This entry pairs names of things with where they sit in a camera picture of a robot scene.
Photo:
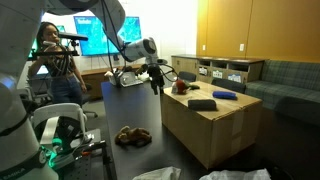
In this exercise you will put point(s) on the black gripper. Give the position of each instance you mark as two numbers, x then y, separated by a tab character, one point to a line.
156	74

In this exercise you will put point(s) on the red green plush toy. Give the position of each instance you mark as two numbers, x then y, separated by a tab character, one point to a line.
181	86

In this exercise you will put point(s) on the dark grey felt eraser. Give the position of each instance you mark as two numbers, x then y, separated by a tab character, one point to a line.
201	105

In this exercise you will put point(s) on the brown stuffed deer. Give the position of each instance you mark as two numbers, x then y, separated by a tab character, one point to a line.
136	136

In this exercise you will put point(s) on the white VR controller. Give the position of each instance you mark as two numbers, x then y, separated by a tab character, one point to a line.
48	43

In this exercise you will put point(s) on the white plastic bag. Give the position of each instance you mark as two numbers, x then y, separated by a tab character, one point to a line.
233	175

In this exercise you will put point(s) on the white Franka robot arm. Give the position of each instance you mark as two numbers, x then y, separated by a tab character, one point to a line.
20	100

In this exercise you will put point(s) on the large cardboard box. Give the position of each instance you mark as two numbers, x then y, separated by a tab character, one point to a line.
213	140

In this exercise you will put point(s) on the white terry towel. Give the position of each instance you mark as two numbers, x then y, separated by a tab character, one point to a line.
160	174

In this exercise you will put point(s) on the woman in striped top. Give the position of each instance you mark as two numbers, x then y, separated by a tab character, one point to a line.
63	86

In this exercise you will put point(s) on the woman right hand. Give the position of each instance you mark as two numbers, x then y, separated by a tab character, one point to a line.
52	48

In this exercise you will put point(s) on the dark grey chair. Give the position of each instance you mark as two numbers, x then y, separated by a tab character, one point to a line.
230	85
187	76

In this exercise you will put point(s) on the low wooden sideboard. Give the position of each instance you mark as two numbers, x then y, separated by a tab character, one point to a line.
95	78

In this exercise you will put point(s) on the wooden cubby shelf cabinet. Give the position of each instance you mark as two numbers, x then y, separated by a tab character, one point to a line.
233	61

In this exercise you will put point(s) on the white VR headset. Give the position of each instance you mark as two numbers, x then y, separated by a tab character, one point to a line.
50	111

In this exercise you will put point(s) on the green plaid couch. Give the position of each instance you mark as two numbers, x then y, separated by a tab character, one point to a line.
293	83

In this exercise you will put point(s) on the white wall outlet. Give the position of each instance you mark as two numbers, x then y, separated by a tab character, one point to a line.
241	47
204	48

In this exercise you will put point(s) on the large wall TV screen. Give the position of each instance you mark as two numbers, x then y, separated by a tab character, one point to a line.
93	36

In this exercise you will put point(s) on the black camera on tripod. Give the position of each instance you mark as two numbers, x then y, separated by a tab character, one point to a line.
71	36

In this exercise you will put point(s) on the perforated robot base plate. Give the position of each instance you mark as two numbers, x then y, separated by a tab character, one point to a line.
83	170

